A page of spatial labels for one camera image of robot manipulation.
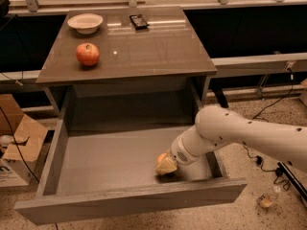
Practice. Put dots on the black floor rail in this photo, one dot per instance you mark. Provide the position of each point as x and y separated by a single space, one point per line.
297 184

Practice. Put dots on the white bowl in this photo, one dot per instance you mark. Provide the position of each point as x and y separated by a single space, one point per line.
86 23

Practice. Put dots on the open grey top drawer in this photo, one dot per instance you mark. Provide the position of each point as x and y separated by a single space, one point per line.
101 162

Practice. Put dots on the clear plastic bottle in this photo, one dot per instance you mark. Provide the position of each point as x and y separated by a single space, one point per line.
269 197

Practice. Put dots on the grey cabinet with counter top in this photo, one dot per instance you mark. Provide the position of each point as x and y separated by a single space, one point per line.
142 78

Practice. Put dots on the black power adapter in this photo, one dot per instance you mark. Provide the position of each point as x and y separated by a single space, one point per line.
259 160

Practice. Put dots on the black rectangular device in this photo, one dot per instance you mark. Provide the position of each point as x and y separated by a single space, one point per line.
138 22

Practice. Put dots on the red apple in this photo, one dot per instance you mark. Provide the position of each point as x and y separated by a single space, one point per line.
87 54

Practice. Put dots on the cardboard box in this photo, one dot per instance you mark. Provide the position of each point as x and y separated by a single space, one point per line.
21 140

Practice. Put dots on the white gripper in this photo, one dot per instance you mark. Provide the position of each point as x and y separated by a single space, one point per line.
179 152

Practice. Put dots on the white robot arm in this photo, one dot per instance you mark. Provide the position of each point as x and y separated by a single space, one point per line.
216 127

